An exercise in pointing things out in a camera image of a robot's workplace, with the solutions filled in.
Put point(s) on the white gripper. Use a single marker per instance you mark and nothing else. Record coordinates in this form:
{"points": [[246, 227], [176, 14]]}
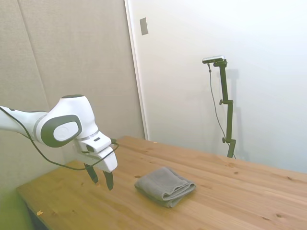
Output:
{"points": [[105, 161]]}

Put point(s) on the grey towel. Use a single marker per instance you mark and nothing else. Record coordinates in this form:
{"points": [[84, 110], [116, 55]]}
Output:
{"points": [[163, 182]]}

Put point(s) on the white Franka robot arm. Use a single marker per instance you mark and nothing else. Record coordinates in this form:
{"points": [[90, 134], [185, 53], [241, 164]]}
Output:
{"points": [[72, 107]]}

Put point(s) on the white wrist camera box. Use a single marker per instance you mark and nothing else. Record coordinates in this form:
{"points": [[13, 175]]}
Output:
{"points": [[98, 143]]}

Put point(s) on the white door frame trim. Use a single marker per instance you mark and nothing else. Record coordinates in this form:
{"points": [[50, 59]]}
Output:
{"points": [[136, 72]]}

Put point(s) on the black camera stand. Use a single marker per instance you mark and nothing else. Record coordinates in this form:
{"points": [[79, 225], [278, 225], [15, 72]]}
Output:
{"points": [[229, 119]]}

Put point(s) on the grey wall switch plate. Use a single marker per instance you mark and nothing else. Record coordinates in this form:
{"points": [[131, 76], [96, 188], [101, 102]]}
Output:
{"points": [[144, 26]]}

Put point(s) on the silver camera on stand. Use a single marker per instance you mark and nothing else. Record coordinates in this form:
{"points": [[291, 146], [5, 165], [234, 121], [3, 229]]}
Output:
{"points": [[213, 59]]}

